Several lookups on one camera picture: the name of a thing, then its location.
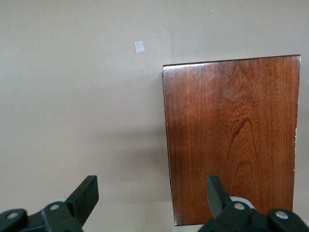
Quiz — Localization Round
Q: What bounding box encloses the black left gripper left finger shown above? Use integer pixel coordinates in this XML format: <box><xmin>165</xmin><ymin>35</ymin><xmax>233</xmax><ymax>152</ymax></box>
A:
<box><xmin>0</xmin><ymin>175</ymin><xmax>99</xmax><ymax>232</ymax></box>

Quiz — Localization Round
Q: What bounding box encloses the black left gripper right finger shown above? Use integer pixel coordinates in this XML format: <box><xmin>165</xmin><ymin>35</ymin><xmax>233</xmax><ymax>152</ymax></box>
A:
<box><xmin>197</xmin><ymin>175</ymin><xmax>309</xmax><ymax>232</ymax></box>

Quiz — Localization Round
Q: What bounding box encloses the dark brown wooden cabinet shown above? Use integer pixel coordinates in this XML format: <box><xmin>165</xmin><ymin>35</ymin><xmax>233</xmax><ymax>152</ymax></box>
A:
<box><xmin>161</xmin><ymin>54</ymin><xmax>301</xmax><ymax>227</ymax></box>

